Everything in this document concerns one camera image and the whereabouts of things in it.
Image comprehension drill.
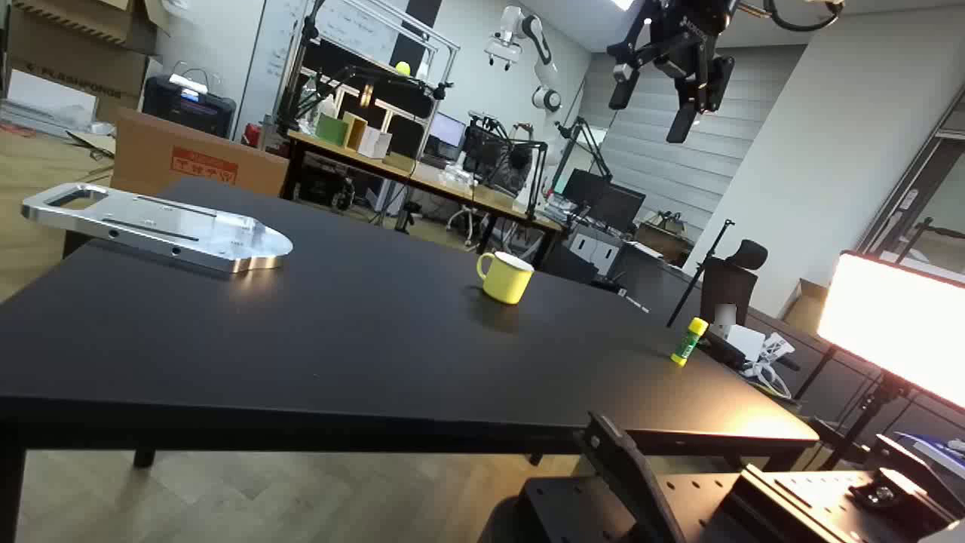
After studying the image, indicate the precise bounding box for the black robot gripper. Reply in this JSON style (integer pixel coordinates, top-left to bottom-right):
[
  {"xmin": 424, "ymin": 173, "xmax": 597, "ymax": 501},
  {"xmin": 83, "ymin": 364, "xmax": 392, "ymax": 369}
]
[{"xmin": 607, "ymin": 0, "xmax": 737, "ymax": 145}]

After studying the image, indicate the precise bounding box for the green yellow glue stick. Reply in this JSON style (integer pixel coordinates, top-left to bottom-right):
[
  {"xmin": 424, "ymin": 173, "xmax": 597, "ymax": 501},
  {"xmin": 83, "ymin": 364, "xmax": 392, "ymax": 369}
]
[{"xmin": 670, "ymin": 316, "xmax": 708, "ymax": 364}]

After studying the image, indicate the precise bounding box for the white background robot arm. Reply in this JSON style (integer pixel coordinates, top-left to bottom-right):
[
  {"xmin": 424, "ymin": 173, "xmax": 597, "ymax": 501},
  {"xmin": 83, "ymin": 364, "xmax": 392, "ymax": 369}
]
[{"xmin": 486, "ymin": 0, "xmax": 738, "ymax": 145}]

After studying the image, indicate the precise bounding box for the yellow ceramic cup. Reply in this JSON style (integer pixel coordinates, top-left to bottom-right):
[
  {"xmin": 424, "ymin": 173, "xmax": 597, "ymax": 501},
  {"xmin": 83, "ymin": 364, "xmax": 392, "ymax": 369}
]
[{"xmin": 478, "ymin": 252, "xmax": 534, "ymax": 307}]

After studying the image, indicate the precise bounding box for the black computer monitor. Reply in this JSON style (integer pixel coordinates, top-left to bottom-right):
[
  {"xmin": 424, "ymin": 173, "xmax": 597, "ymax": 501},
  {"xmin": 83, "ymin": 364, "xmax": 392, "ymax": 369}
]
[{"xmin": 563, "ymin": 169, "xmax": 645, "ymax": 233}]

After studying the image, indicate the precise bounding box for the black office chair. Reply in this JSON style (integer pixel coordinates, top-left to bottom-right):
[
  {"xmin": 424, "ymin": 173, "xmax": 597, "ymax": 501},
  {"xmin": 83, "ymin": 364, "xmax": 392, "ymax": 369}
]
[{"xmin": 701, "ymin": 240, "xmax": 769, "ymax": 323}]

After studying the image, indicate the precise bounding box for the wooden workbench desk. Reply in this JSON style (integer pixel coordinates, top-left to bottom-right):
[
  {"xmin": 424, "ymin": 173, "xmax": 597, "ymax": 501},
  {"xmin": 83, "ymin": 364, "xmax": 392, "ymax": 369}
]
[{"xmin": 281, "ymin": 131, "xmax": 563, "ymax": 254}]

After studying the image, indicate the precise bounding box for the yellow tennis ball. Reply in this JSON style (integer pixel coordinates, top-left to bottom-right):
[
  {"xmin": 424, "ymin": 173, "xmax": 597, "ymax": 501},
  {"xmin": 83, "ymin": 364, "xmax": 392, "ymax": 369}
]
[{"xmin": 392, "ymin": 60, "xmax": 412, "ymax": 80}]

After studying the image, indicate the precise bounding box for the bright light panel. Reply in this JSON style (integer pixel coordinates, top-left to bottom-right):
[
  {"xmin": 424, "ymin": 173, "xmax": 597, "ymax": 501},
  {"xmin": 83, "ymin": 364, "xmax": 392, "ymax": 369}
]
[{"xmin": 816, "ymin": 254, "xmax": 965, "ymax": 409}]

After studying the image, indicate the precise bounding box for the silver metal plate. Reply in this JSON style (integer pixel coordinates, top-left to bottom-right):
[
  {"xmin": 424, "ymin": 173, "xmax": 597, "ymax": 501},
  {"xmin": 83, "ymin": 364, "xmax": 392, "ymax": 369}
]
[{"xmin": 20, "ymin": 182, "xmax": 294, "ymax": 276}]

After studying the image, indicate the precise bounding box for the black printer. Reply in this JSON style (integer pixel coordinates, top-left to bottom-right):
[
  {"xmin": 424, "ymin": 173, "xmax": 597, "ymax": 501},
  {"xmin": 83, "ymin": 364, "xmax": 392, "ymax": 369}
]
[{"xmin": 142, "ymin": 75, "xmax": 234, "ymax": 136}]

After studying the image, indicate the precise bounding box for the cardboard box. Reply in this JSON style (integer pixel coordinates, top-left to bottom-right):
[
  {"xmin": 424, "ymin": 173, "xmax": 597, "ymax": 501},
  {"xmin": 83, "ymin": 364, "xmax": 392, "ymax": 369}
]
[{"xmin": 113, "ymin": 108, "xmax": 291, "ymax": 195}]

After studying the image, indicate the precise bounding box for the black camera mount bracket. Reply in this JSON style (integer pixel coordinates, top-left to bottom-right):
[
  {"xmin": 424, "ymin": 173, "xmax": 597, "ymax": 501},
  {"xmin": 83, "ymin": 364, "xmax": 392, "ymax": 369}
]
[{"xmin": 518, "ymin": 414, "xmax": 965, "ymax": 543}]

